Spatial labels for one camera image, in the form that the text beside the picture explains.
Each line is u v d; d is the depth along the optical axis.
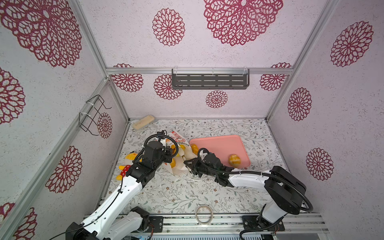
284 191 0.44
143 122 1.17
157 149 0.56
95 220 0.40
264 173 0.50
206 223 0.75
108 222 0.41
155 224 0.73
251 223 0.73
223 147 1.06
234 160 0.92
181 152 0.89
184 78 0.99
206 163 0.66
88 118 0.76
